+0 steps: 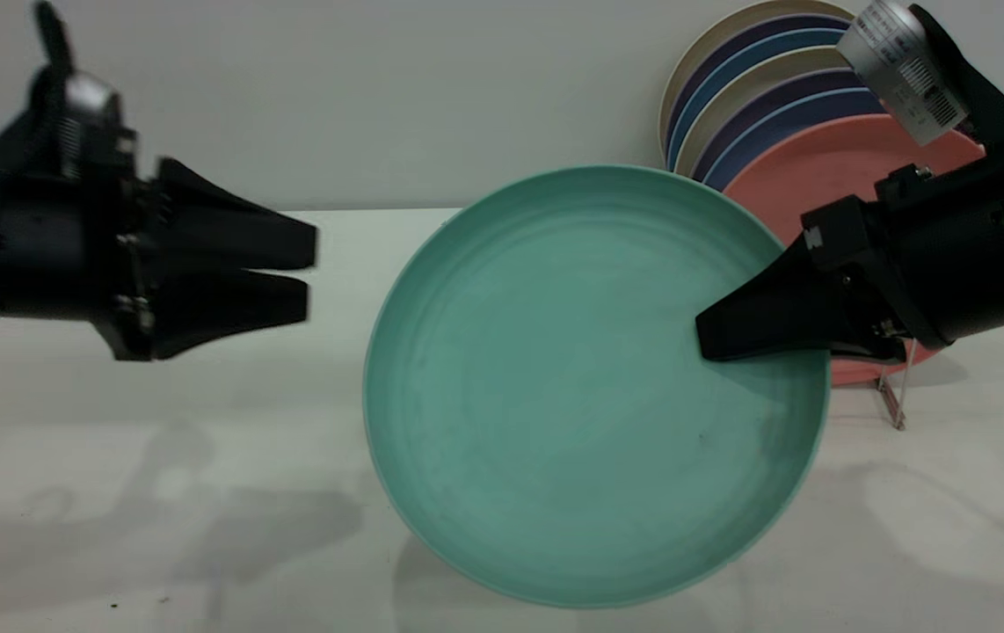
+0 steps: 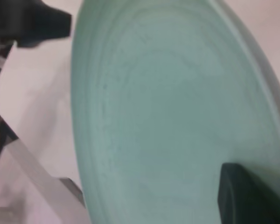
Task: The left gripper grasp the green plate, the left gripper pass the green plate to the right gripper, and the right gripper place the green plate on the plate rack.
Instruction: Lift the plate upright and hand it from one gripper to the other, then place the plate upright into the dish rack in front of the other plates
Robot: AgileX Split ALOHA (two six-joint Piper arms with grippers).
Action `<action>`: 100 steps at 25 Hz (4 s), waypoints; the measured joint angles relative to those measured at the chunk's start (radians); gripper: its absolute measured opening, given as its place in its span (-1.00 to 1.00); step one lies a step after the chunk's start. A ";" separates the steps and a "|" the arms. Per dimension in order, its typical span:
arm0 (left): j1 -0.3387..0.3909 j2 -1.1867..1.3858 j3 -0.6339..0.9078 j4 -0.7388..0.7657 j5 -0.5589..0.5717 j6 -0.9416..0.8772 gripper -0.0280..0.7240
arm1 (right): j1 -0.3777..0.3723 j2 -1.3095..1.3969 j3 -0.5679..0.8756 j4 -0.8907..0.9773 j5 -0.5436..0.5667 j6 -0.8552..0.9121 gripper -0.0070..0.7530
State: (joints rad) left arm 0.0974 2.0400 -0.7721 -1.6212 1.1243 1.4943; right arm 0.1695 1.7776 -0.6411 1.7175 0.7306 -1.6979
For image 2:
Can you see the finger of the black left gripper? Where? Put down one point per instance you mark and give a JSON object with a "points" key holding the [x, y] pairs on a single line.
{"points": [[25, 21]]}

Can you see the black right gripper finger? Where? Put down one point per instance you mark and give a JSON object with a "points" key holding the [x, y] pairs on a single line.
{"points": [[247, 198]]}

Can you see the green round plate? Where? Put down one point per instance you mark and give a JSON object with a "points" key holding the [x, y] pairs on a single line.
{"points": [[165, 105]]}

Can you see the aluminium frame bar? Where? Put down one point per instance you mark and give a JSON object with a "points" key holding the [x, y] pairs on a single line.
{"points": [[37, 172]]}

